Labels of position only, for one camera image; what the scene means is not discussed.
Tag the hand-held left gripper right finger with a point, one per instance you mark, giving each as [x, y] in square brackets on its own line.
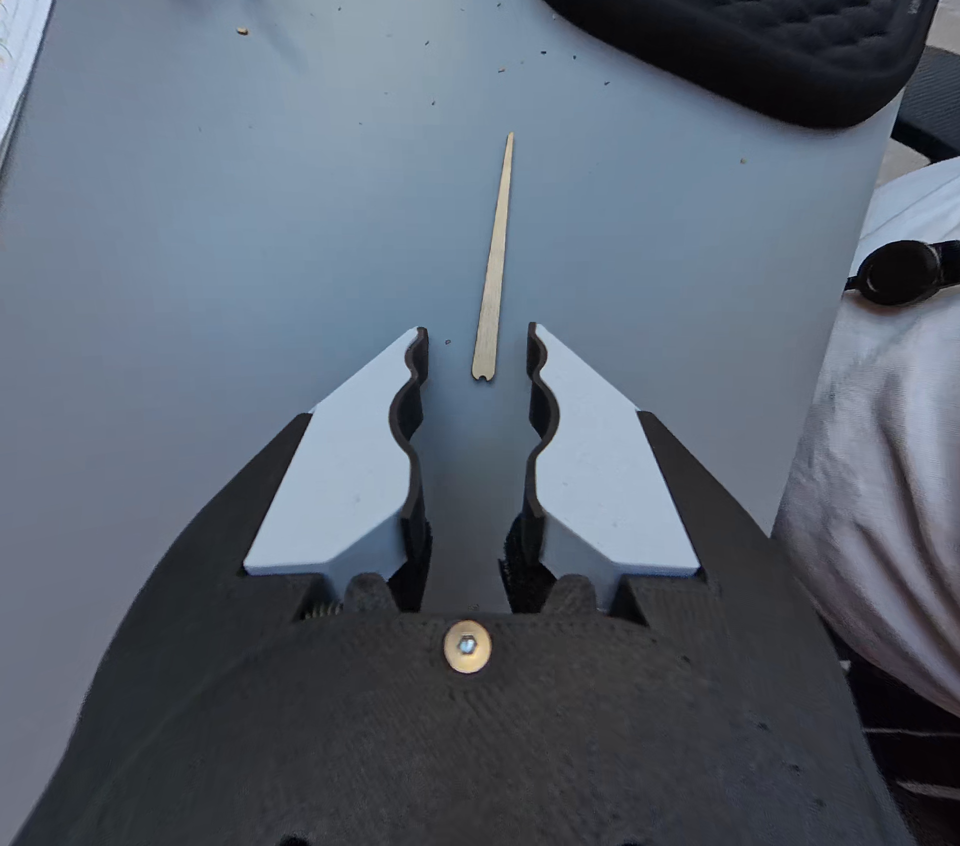
[607, 486]

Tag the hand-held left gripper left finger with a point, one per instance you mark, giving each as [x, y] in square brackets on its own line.
[337, 486]

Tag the person's white shirt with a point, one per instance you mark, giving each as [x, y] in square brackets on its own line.
[885, 449]

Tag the black round clip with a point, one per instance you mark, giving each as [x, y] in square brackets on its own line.
[900, 272]

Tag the white instruction booklet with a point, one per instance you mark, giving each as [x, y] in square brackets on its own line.
[22, 36]

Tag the thin pointed wooden stick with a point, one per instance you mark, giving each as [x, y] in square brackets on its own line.
[491, 306]

